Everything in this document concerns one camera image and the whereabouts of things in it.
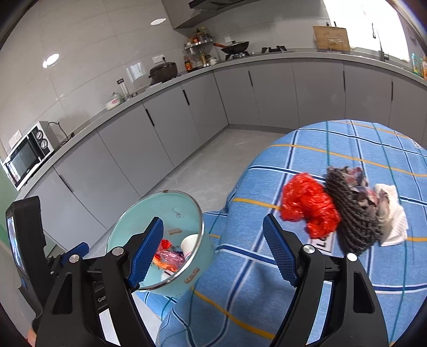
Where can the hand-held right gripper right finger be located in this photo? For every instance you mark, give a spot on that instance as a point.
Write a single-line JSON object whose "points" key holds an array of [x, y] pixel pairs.
{"points": [[278, 250]]}

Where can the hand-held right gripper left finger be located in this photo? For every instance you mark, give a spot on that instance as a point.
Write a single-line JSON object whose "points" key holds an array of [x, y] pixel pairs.
{"points": [[146, 253]]}

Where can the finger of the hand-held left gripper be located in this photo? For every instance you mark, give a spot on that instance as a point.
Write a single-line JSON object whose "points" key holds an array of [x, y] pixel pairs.
{"points": [[78, 249]]}

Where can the red orange snack wrapper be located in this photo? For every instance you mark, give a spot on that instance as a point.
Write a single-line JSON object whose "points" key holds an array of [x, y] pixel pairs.
{"points": [[164, 245]]}

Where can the white striped paper cup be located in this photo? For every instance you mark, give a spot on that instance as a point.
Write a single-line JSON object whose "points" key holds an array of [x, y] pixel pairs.
{"points": [[190, 243]]}

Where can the light blue bin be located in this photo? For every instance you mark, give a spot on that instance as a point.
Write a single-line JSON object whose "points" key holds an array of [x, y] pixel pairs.
{"points": [[173, 213]]}

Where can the white label card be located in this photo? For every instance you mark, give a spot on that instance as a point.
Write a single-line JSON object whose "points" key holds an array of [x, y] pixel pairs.
{"points": [[325, 243]]}

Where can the red plastic bag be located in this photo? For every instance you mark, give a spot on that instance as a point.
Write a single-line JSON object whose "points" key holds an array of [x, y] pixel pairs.
{"points": [[307, 200]]}

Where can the white microwave oven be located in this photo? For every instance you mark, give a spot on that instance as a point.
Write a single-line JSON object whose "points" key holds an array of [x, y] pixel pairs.
{"points": [[23, 156]]}

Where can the grey ribbed knitted cloth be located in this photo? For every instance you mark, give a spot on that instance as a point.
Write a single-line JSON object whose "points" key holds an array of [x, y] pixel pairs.
{"points": [[353, 220]]}

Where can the patterned crumpled cloth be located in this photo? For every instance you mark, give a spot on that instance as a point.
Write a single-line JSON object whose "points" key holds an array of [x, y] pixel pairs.
{"points": [[358, 176]]}

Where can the grey kitchen cabinets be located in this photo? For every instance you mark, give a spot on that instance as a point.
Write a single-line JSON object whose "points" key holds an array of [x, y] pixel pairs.
{"points": [[126, 143]]}

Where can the blue plaid tablecloth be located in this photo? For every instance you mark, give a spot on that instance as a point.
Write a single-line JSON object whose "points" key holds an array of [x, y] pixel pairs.
{"points": [[333, 150]]}

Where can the white crumpled tissue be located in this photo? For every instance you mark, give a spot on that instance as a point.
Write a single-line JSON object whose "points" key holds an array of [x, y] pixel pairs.
{"points": [[395, 227]]}

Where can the white bowl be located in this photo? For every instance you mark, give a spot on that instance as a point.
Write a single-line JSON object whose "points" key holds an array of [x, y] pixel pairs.
{"points": [[112, 105]]}

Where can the green lidded jar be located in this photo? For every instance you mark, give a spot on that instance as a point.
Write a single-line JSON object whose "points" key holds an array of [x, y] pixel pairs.
{"points": [[115, 96]]}

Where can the glass blender jar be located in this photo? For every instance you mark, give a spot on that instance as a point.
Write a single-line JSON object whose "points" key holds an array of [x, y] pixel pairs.
{"points": [[122, 89]]}

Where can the round ceiling light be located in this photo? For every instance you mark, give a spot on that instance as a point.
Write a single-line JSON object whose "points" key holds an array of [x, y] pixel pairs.
{"points": [[157, 21], [50, 60]]}

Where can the dark rice cooker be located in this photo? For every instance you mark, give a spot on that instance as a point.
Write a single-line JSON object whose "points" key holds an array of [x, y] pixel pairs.
{"points": [[163, 71]]}

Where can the brown sauce bottle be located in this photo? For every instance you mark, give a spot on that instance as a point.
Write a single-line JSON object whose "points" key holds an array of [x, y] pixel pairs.
{"points": [[188, 64]]}

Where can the gas stove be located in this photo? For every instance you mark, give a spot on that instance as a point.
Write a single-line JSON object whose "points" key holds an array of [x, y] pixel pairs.
{"points": [[273, 50]]}

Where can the black wok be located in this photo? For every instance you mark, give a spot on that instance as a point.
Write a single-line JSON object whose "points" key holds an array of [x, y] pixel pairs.
{"points": [[236, 47]]}

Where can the metal spice rack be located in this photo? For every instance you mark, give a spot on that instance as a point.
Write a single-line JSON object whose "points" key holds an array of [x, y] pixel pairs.
{"points": [[197, 45]]}

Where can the wooden cutting board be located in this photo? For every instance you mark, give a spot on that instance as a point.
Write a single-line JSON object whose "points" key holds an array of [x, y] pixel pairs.
{"points": [[331, 38]]}

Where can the metal faucet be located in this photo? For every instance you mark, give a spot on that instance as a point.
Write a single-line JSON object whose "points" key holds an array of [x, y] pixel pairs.
{"points": [[383, 53]]}

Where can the green bottle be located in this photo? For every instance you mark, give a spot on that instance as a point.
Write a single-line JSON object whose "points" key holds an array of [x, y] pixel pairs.
{"points": [[414, 63]]}

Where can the orange bottle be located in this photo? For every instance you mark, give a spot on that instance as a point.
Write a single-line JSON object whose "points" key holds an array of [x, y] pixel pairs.
{"points": [[424, 68]]}

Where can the bright window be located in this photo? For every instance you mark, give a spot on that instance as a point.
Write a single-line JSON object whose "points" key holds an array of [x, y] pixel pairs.
{"points": [[360, 16]]}

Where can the black range hood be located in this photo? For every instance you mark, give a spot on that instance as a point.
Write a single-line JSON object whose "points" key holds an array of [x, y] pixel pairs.
{"points": [[208, 3]]}

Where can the white wall switch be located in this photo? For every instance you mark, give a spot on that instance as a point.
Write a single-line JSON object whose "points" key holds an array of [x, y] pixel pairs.
{"points": [[14, 139]]}

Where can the white wall socket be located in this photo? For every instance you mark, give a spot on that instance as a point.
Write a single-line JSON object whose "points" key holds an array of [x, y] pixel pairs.
{"points": [[158, 59]]}

